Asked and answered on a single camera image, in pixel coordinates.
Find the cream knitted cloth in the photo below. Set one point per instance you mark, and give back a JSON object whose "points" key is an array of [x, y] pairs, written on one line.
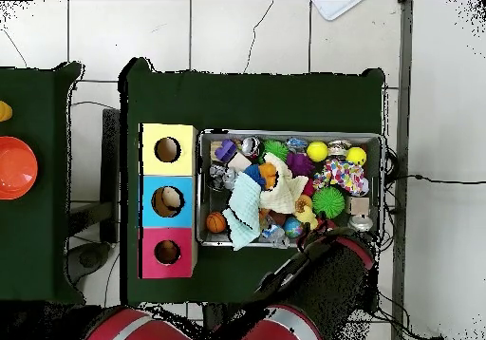
{"points": [[283, 192]]}

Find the silver mesh bin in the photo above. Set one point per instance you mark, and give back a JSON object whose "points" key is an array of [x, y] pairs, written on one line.
{"points": [[216, 203]]}

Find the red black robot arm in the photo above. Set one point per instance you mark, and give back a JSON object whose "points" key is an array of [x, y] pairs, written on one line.
{"points": [[330, 279]]}

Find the purple rubber toy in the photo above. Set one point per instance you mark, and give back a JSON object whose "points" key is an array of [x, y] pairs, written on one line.
{"points": [[300, 162]]}

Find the white tray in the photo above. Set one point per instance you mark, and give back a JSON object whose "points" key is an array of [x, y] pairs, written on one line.
{"points": [[334, 7]]}

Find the yellow plush toy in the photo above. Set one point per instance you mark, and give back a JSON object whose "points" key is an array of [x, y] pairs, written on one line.
{"points": [[306, 216]]}

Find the green covered side table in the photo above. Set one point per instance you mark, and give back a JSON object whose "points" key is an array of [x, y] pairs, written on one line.
{"points": [[34, 89]]}

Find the green spiky ball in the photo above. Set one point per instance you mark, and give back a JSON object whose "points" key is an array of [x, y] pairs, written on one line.
{"points": [[275, 149], [328, 202]]}

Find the orange basketball toy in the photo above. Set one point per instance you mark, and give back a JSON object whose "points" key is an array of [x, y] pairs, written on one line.
{"points": [[216, 222]]}

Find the yellow plastic toy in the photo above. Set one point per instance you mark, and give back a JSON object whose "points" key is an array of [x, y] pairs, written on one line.
{"points": [[4, 111]]}

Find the dark green table cloth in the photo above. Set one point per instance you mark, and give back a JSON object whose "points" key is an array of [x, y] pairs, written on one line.
{"points": [[246, 104]]}

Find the wooden box with three holes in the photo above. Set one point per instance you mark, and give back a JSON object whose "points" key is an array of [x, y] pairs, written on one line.
{"points": [[184, 154]]}

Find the orange plastic cup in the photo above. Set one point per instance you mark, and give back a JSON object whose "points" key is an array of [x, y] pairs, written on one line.
{"points": [[15, 167]]}

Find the grey metal rail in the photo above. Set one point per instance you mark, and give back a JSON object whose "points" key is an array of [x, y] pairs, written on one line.
{"points": [[404, 51]]}

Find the yellow ball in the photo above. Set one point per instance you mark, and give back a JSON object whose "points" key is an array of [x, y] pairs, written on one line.
{"points": [[357, 155], [317, 151]]}

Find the polka dot cloth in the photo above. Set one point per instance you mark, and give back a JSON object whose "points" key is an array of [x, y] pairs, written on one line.
{"points": [[345, 174]]}

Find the mint green cloth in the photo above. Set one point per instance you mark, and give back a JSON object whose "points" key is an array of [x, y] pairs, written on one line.
{"points": [[243, 207]]}

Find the hamburger squishy toy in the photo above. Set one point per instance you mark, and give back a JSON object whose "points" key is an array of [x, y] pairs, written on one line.
{"points": [[303, 202]]}

